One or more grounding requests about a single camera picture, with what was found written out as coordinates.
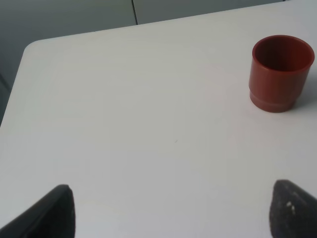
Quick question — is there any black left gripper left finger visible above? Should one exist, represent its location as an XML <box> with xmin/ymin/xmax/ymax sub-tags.
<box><xmin>0</xmin><ymin>184</ymin><xmax>76</xmax><ymax>238</ymax></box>

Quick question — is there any red plastic cup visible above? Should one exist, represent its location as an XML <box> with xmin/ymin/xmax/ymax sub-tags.
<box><xmin>249</xmin><ymin>35</ymin><xmax>315</xmax><ymax>113</ymax></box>

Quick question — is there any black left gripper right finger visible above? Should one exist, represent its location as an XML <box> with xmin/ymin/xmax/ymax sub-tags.
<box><xmin>269</xmin><ymin>179</ymin><xmax>317</xmax><ymax>238</ymax></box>

